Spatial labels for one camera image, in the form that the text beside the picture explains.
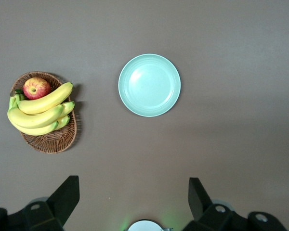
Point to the light green round plate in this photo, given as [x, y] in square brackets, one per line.
[149, 85]

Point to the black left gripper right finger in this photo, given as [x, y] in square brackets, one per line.
[207, 216]

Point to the brown wicker basket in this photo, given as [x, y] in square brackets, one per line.
[53, 142]

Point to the yellow banana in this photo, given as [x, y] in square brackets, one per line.
[68, 108]
[48, 99]
[63, 121]
[36, 131]
[33, 119]

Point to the red yellow apple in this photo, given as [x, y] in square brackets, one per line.
[36, 87]

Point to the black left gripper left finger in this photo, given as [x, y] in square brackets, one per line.
[50, 211]

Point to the brown table cover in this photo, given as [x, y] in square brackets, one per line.
[231, 144]

